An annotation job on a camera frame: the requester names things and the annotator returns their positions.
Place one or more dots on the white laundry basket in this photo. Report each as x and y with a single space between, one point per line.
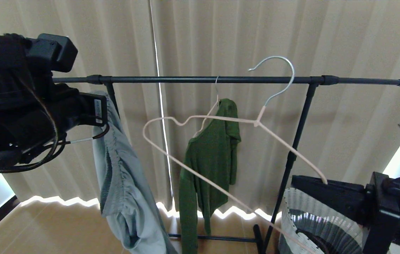
320 218

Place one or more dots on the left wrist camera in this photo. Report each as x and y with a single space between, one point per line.
55 53

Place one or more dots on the green long-sleeved shirt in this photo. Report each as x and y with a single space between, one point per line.
214 155

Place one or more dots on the pink clothes hanger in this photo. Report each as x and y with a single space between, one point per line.
205 121
277 137

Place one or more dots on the black clothes rack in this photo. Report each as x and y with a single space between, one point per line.
186 79

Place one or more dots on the pale grey shorts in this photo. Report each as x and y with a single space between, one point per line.
126 183

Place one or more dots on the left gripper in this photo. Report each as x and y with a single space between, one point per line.
27 134

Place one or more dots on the beige curtain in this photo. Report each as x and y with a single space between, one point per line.
344 42

